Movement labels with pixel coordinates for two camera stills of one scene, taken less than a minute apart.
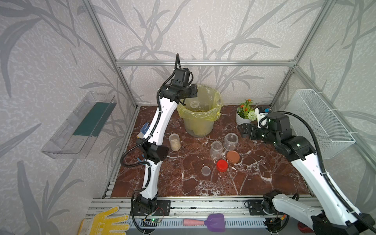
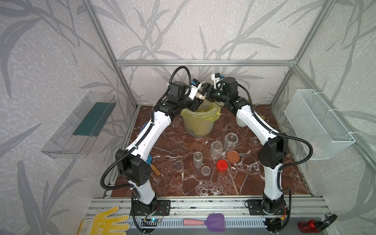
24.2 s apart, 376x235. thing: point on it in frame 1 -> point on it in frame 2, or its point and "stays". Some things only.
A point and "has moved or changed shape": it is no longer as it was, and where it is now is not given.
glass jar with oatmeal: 175,142 -> 200,96
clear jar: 230,141 stays
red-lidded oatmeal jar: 216,150 stays
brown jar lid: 233,156 stays
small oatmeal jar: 194,104 has moved or changed shape
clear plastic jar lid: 205,171 stays
